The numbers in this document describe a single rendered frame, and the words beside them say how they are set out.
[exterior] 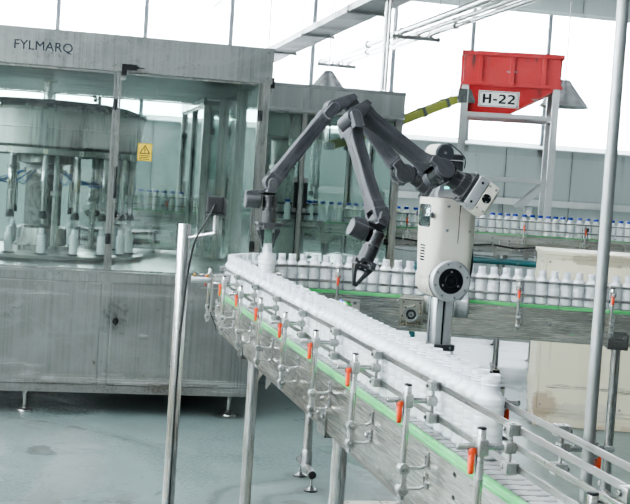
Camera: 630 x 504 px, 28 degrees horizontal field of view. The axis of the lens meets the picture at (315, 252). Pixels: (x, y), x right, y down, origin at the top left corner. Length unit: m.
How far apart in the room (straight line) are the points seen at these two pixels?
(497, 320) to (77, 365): 2.84
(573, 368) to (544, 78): 3.51
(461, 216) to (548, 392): 4.03
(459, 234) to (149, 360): 3.57
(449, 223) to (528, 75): 6.70
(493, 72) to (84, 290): 4.89
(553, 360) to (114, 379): 2.92
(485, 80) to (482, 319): 5.29
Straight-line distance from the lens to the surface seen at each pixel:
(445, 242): 4.72
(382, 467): 3.00
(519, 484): 2.32
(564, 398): 8.66
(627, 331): 6.35
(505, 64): 11.35
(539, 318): 6.29
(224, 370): 7.98
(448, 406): 2.65
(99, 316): 7.88
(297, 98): 9.90
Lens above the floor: 1.51
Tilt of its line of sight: 3 degrees down
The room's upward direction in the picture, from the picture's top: 4 degrees clockwise
